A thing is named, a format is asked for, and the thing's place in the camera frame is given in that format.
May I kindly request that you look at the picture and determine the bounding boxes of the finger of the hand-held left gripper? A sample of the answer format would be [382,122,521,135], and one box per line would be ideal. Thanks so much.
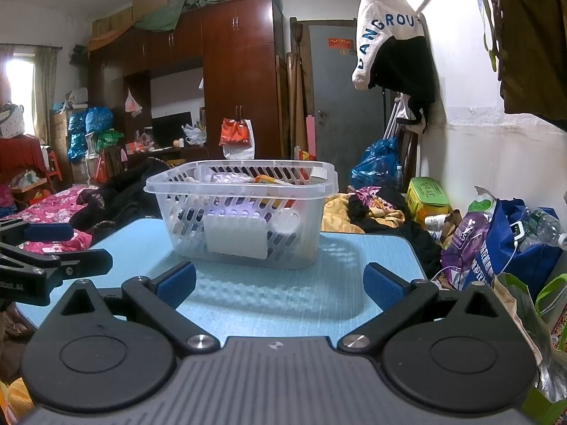
[0,217,75,245]
[0,243,113,282]

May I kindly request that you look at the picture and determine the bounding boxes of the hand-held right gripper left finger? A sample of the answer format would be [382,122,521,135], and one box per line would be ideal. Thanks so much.
[57,260,221,356]

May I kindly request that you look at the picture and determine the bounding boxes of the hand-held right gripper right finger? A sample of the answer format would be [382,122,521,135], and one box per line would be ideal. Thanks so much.
[337,262,510,355]

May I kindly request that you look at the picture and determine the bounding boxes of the clear plastic basket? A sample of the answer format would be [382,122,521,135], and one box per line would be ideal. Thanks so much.
[144,159,339,271]

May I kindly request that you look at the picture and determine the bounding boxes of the pink floral blanket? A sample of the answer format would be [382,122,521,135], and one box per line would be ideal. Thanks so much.
[15,185,96,255]

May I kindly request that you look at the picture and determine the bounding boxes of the black cloth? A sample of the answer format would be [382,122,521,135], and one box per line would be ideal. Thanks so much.
[347,185,444,268]

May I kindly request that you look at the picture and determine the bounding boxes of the red stool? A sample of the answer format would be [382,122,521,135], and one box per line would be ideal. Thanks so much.
[43,149,63,182]

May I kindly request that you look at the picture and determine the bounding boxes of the black clothes pile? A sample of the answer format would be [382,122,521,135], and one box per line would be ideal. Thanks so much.
[68,157,171,233]

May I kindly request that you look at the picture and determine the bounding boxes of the white translucent box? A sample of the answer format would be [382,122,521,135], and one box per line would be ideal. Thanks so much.
[203,212,270,261]

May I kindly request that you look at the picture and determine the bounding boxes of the yellow blanket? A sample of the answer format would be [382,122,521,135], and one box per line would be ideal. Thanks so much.
[320,192,406,234]

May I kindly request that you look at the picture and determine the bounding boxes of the red covered furniture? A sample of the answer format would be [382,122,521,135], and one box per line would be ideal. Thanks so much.
[0,136,47,179]

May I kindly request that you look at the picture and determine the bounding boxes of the purple snack bag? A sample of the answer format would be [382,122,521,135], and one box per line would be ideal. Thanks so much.
[440,210,493,290]

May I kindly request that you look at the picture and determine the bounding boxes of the green box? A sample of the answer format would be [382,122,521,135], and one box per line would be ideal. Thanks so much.
[406,177,451,227]

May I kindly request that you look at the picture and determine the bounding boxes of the pile of blue bags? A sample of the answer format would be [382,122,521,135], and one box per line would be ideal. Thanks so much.
[67,106,115,164]

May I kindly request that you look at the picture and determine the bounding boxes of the green plastic bag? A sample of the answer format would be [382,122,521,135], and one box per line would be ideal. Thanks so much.
[96,128,125,150]

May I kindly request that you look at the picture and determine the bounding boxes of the round white container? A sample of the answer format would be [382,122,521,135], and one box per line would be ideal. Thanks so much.
[271,210,303,235]

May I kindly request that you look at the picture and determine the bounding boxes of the white tote bag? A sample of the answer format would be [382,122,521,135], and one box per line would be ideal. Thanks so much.
[0,103,26,139]

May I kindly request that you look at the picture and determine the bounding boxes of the blue plastic bag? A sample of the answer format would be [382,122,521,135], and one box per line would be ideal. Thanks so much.
[351,138,400,192]

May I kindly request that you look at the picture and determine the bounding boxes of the window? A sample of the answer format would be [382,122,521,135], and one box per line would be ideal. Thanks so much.
[4,52,36,138]

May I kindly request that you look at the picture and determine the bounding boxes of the blue tote bag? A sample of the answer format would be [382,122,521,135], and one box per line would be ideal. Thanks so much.
[472,198,564,290]

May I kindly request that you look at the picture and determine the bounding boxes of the crumpled white plastic bag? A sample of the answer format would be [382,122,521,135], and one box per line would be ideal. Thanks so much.
[181,123,207,147]

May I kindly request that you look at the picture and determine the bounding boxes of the black monitor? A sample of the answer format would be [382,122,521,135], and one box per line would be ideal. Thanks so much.
[151,112,194,148]

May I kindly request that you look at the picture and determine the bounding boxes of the white hanging plastic bag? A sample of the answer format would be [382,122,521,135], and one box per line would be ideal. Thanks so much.
[125,87,143,114]

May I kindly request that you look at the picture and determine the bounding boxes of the orange and white plastic bag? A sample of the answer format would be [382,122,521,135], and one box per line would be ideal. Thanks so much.
[219,117,256,161]

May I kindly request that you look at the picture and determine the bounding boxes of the pink roll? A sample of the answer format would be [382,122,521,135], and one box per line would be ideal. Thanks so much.
[305,115,317,157]

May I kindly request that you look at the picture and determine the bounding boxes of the green paper bag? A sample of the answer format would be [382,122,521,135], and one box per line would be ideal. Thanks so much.
[491,272,567,425]

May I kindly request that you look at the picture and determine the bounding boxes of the clear water bottle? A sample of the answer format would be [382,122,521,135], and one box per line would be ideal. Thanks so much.
[522,207,567,249]

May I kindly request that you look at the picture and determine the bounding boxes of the grey door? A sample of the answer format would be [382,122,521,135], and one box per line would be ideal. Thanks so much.
[309,23,387,175]

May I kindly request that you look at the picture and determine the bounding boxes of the wooden boards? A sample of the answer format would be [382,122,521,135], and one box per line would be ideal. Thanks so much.
[287,52,311,160]

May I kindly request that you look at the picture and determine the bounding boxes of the brown wooden wardrobe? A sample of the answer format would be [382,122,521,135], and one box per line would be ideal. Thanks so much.
[88,0,290,162]

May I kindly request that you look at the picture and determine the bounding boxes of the cardboard boxes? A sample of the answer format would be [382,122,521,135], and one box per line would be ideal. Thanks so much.
[90,0,179,43]

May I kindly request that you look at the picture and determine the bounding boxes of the white and black hanging garment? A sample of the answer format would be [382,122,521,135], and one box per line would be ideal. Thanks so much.
[351,0,438,134]

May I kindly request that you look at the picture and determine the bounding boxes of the red door sign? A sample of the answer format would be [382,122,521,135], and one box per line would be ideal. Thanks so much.
[327,36,354,55]

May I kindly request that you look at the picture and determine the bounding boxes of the green tarp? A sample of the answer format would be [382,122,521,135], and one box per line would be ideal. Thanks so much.
[132,0,242,33]

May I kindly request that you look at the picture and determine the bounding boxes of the olive hanging garment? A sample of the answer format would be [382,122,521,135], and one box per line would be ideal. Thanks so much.
[498,0,567,132]

